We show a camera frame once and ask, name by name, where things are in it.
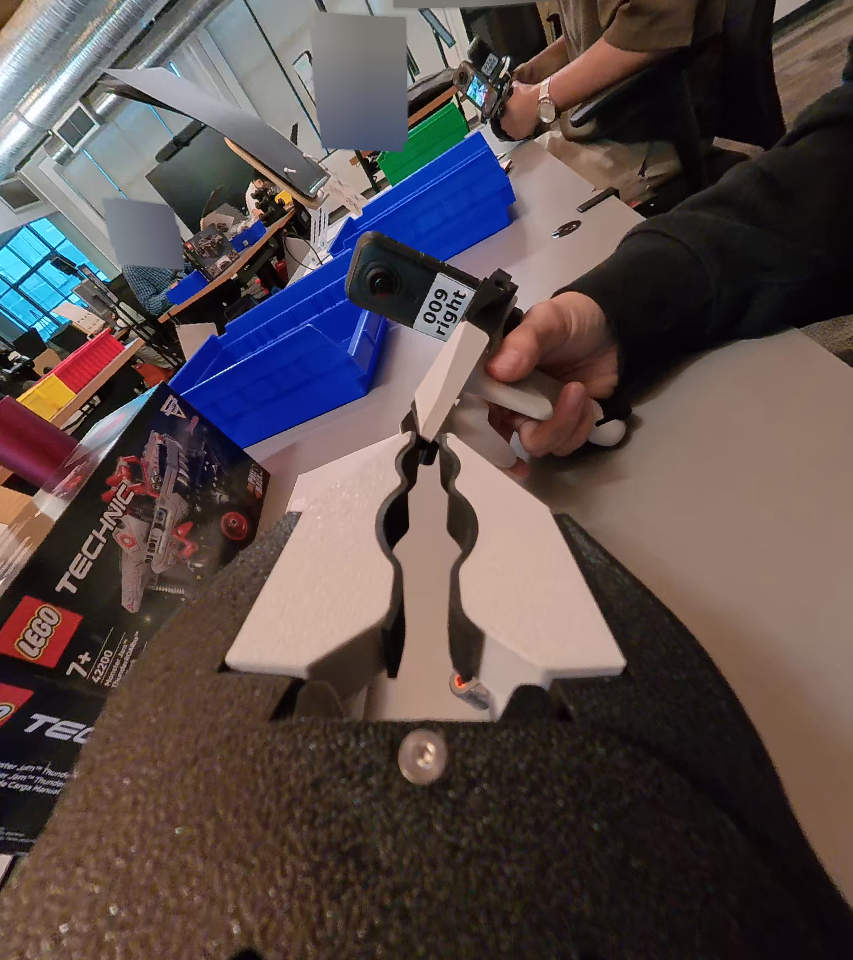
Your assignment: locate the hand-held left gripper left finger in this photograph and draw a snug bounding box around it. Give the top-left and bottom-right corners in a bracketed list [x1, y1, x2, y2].
[225, 433, 408, 680]

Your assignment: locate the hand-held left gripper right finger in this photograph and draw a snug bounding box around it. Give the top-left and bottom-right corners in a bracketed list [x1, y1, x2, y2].
[437, 433, 627, 721]

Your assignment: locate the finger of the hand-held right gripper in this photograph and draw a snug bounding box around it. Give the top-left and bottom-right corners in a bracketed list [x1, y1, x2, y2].
[447, 408, 524, 471]
[400, 322, 492, 445]

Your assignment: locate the person's right forearm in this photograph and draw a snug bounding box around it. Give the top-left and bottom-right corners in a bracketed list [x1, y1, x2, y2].
[555, 0, 853, 421]

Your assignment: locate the grey desk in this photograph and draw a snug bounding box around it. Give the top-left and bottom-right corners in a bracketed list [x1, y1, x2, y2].
[171, 138, 853, 960]

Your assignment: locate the person's right hand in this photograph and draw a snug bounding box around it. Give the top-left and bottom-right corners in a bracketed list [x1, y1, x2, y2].
[485, 291, 621, 481]

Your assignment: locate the blue plastic bin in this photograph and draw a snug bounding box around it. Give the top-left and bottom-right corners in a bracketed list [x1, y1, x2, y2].
[222, 246, 368, 339]
[327, 131, 518, 260]
[168, 303, 390, 451]

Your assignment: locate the green plastic bin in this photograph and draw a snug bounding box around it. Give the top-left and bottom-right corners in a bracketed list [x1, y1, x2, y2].
[375, 101, 470, 187]

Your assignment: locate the black toy building set box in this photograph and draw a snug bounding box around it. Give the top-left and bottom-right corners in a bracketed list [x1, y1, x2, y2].
[0, 381, 272, 856]

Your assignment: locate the black monitor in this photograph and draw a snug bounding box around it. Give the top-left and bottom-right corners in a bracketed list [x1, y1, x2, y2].
[145, 123, 259, 230]

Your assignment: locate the red plastic bin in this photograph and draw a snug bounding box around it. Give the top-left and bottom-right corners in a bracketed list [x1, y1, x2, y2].
[36, 327, 124, 395]

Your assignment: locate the yellow plastic bin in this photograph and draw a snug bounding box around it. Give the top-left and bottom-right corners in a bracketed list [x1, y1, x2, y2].
[17, 372, 75, 421]

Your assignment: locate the dark red box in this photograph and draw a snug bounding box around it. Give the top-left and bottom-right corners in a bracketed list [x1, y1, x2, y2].
[0, 397, 79, 489]

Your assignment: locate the large window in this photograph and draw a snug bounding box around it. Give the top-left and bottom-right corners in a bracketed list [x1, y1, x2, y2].
[0, 217, 109, 354]

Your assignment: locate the silver ventilation duct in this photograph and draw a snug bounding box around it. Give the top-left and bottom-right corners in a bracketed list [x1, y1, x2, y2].
[0, 0, 240, 219]

